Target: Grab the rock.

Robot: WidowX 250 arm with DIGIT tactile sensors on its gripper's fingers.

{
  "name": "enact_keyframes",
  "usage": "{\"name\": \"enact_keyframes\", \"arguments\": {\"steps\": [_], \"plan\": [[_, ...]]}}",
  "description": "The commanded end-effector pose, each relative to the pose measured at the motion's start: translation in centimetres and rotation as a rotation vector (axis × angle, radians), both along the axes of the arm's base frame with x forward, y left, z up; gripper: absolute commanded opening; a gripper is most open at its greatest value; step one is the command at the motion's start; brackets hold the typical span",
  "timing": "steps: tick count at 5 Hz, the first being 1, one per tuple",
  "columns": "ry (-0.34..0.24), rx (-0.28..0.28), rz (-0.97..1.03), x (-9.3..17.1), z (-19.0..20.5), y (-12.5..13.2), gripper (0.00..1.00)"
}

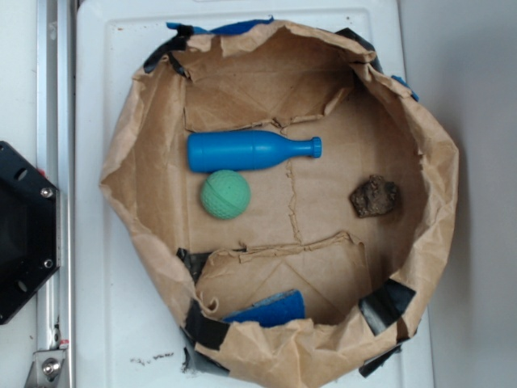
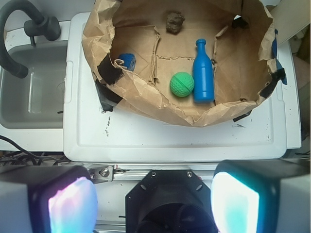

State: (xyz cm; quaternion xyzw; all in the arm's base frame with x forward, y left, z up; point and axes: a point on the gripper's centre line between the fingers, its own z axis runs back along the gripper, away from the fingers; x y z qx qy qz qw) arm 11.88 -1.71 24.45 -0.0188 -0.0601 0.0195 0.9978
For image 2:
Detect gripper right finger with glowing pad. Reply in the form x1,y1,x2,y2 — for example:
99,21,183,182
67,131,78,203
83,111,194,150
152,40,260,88
211,159,311,233

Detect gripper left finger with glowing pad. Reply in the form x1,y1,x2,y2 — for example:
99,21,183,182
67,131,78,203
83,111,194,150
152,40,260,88
0,166,98,233

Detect brown rough rock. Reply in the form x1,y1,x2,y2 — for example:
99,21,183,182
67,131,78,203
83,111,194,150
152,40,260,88
166,12,185,34

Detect white plastic bin lid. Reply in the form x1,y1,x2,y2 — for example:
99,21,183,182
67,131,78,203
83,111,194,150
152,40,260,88
63,13,301,164

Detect grey sink basin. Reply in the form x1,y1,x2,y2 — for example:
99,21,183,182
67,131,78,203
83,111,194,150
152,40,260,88
0,41,68,129

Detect green dimpled ball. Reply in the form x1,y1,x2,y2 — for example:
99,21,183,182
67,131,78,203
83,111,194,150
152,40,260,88
170,72,194,98

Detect blue plastic bottle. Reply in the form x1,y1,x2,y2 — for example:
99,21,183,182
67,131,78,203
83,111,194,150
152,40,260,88
192,39,214,103

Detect crumpled brown paper bag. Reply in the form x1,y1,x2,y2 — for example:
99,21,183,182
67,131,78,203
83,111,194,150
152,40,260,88
82,0,284,127

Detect small blue plastic object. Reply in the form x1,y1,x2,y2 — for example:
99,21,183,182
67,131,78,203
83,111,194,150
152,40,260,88
118,53,136,71

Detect dark grey faucet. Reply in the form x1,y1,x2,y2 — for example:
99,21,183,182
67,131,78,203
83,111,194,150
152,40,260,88
0,0,61,79

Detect black cables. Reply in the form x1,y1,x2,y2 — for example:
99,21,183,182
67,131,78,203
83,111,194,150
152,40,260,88
0,135,71,168

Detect aluminium rail with bracket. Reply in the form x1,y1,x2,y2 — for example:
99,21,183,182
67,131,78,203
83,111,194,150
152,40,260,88
85,162,218,183

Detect black octagonal mount plate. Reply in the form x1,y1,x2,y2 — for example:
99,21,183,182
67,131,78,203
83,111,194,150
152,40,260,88
125,170,218,233

